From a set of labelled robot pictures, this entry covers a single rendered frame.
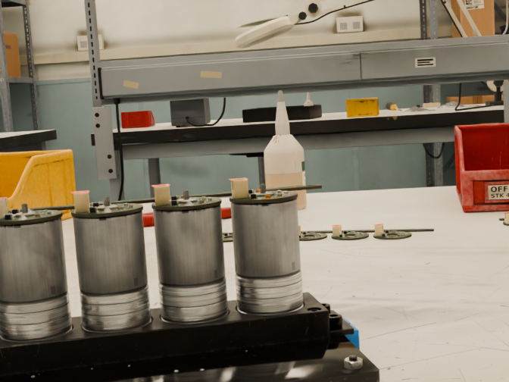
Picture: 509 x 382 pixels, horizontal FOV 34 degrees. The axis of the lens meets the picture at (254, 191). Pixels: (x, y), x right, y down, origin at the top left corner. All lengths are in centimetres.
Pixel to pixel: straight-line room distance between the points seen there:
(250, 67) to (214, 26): 219
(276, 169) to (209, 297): 40
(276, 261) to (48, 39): 475
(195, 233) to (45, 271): 5
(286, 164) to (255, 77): 194
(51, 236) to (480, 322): 18
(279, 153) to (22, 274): 42
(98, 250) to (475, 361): 14
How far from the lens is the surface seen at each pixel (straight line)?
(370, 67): 261
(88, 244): 29
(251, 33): 295
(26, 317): 29
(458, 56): 264
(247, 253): 29
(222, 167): 479
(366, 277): 44
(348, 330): 30
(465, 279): 43
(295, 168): 68
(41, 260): 29
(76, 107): 495
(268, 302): 29
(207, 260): 29
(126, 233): 28
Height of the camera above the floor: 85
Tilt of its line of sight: 7 degrees down
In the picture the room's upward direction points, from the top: 4 degrees counter-clockwise
